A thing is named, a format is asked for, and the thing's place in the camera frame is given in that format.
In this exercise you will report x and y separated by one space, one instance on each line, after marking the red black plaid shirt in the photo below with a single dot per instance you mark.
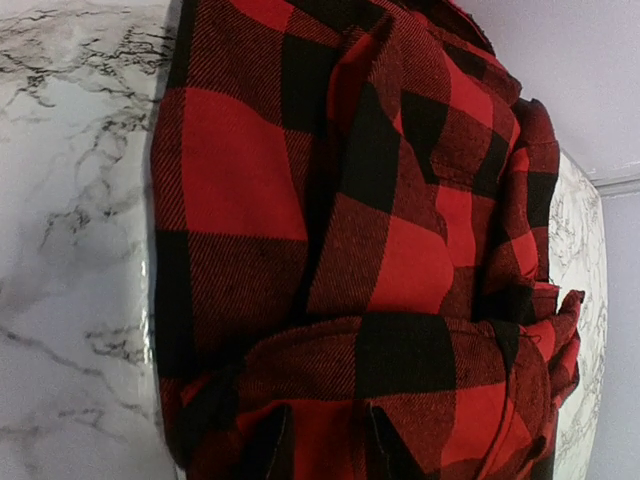
351 203

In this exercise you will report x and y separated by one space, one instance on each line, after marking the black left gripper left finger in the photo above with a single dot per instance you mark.
269 453

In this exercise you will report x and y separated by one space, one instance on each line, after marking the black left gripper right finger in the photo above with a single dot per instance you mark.
388 457

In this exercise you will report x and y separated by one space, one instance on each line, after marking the right aluminium corner post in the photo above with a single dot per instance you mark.
616 182

